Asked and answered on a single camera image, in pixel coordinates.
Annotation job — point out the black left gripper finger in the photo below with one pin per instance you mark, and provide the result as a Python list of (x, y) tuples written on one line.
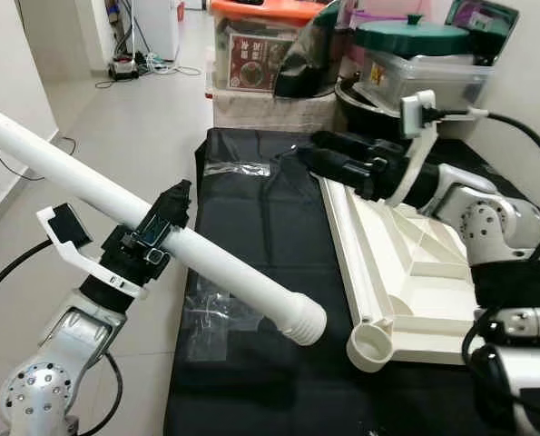
[(165, 218)]

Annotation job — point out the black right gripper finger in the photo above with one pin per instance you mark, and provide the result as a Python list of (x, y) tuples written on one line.
[(351, 143), (338, 171)]

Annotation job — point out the white plastic children table top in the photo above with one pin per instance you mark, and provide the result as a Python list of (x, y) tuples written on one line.
[(406, 282)]

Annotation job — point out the black wok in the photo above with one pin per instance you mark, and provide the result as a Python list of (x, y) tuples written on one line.
[(360, 113)]

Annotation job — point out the beige cloth-covered bench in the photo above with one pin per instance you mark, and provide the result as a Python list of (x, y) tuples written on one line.
[(270, 111)]

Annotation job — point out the dark glossy bag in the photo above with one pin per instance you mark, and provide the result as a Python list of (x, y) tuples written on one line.
[(310, 59)]

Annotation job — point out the clear plastic container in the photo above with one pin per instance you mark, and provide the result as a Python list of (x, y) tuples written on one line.
[(451, 77)]

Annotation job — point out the green pot lid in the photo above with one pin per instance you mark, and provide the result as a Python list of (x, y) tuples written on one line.
[(415, 38)]

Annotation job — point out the orange-lid storage box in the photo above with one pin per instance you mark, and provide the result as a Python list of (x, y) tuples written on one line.
[(251, 59)]

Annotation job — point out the purple-lid plastic container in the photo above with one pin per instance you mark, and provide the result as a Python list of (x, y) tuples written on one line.
[(378, 11)]

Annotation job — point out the green picture box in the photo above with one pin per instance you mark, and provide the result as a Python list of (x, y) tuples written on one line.
[(492, 23)]

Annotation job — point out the white fridge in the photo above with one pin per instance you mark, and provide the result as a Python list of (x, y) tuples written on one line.
[(156, 27)]

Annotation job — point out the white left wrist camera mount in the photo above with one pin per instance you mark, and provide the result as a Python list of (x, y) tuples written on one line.
[(70, 225)]

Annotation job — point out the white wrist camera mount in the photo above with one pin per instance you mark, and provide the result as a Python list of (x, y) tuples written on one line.
[(70, 225), (419, 107)]

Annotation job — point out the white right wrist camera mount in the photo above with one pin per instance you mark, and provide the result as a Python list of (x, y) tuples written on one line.
[(419, 107)]

